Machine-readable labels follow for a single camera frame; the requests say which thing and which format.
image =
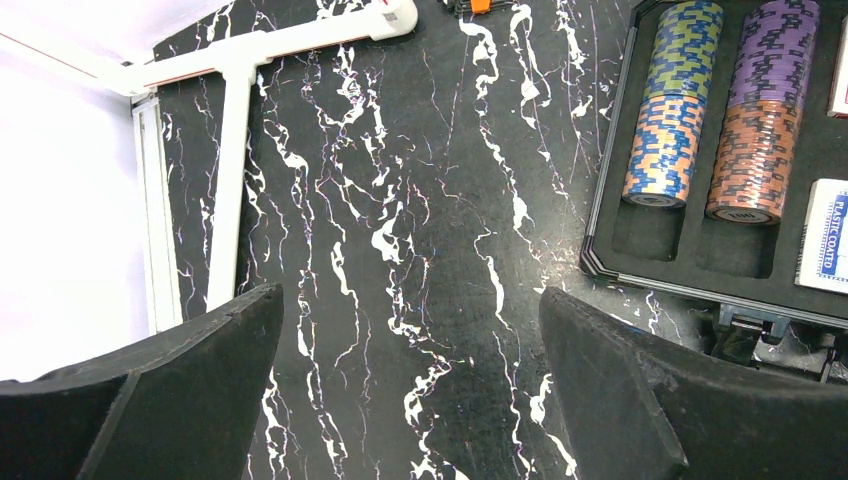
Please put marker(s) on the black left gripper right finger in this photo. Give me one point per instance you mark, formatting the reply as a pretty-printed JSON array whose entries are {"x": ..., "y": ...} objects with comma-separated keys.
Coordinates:
[{"x": 637, "y": 406}]

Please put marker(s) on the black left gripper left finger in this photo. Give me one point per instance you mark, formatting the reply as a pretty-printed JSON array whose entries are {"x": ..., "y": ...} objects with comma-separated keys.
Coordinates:
[{"x": 181, "y": 404}]

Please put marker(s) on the black poker set case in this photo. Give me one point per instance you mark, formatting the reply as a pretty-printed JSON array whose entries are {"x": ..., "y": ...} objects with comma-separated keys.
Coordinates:
[{"x": 747, "y": 270}]

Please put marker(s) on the blue playing card deck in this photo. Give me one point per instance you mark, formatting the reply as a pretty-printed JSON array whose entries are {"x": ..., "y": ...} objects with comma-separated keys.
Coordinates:
[{"x": 822, "y": 261}]

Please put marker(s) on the green poker chip stack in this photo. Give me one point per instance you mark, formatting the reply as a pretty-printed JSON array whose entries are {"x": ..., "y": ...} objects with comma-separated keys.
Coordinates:
[{"x": 671, "y": 115}]

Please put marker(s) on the red playing card deck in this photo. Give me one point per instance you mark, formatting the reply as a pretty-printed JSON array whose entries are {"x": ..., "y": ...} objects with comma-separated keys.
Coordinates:
[{"x": 838, "y": 96}]

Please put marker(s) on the purple poker chip stack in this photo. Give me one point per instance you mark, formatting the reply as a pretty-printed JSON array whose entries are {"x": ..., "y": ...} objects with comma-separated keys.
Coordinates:
[{"x": 764, "y": 112}]

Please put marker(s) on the small orange block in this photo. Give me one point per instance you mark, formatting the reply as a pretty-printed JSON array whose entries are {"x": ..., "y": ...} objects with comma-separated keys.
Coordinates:
[{"x": 480, "y": 6}]

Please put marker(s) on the white PVC pipe frame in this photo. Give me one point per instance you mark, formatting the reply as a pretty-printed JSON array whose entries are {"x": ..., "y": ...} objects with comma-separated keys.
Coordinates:
[{"x": 237, "y": 59}]

